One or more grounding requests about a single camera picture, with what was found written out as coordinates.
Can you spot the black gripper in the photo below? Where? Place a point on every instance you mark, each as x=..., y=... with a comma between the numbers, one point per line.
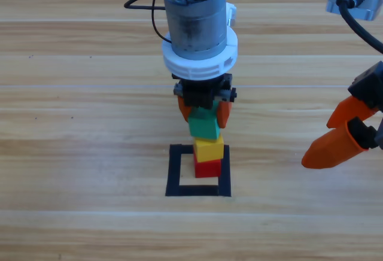
x=371, y=86
x=197, y=93

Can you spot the black tape square outline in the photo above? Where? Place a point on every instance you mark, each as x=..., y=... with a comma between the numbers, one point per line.
x=173, y=171

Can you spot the green wooden cube block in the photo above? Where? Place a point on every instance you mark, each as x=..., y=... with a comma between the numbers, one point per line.
x=203, y=126

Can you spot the red wooden cube block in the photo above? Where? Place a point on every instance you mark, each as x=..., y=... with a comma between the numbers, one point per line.
x=208, y=169

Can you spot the yellow wooden cube block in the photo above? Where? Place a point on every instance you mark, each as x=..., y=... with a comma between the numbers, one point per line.
x=208, y=150

